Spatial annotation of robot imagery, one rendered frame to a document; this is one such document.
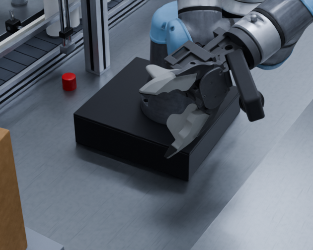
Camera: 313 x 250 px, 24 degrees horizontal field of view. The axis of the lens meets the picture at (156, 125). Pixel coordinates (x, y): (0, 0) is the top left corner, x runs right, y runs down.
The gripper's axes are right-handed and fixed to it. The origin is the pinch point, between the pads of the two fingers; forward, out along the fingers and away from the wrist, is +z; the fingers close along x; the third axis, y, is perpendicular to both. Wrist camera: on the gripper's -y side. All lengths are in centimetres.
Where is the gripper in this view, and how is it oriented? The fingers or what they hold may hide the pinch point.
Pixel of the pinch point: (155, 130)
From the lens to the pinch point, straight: 105.9
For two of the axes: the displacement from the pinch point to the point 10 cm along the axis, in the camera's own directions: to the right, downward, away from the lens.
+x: -2.5, -6.4, -7.2
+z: -7.5, 6.0, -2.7
